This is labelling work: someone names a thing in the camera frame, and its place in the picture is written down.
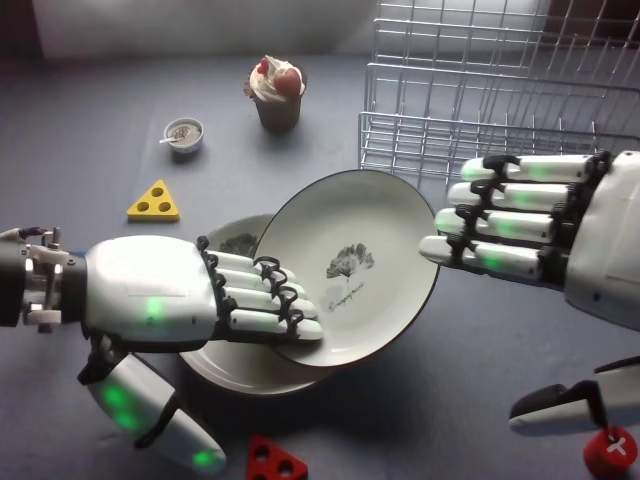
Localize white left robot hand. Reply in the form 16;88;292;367
77;234;326;476

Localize white plate two leaf prints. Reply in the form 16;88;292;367
177;213;334;396

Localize white plate single leaf print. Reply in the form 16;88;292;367
252;169;442;369

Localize yellow triangle block with holes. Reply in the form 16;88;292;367
126;179;182;224

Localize small white ceramic cup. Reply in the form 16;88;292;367
164;117;205;156

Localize red triangle block with holes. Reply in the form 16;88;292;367
244;433;309;480

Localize cupcake with cream and strawberry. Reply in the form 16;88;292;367
243;54;309;134

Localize red cylinder block white cross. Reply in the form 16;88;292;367
583;425;640;474

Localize chrome wire dish rack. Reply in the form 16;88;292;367
357;0;640;189

